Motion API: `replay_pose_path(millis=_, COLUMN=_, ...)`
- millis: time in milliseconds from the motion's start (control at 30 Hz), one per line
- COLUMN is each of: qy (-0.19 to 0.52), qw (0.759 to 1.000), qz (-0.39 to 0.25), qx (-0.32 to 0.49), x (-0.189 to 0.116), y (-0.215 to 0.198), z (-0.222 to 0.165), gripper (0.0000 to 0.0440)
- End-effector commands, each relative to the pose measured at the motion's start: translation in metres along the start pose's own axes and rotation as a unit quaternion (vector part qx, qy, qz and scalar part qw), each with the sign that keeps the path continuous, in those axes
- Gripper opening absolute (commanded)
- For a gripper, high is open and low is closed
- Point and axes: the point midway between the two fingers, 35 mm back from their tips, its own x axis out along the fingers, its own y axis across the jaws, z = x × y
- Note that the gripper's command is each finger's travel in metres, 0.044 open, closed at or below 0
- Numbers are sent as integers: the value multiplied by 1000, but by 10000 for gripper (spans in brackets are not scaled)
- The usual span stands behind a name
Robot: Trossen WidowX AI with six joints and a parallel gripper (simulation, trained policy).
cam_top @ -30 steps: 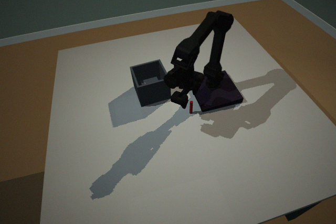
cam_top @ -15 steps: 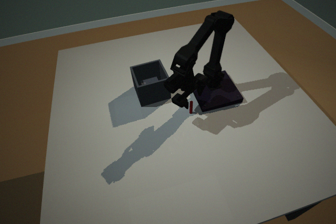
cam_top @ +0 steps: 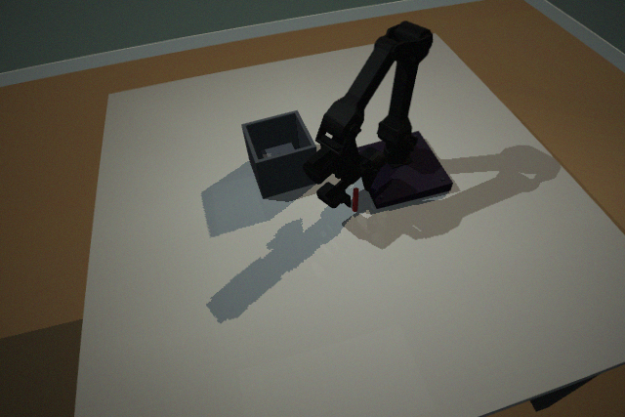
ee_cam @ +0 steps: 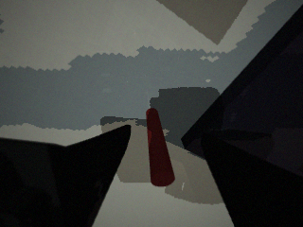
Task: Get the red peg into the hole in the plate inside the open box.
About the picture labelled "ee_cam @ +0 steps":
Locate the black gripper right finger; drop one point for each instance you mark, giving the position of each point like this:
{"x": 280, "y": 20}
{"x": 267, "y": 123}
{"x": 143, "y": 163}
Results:
{"x": 255, "y": 192}

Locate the dark red peg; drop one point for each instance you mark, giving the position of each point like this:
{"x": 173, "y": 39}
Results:
{"x": 160, "y": 164}

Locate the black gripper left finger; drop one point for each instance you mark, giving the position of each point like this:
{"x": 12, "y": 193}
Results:
{"x": 75, "y": 178}

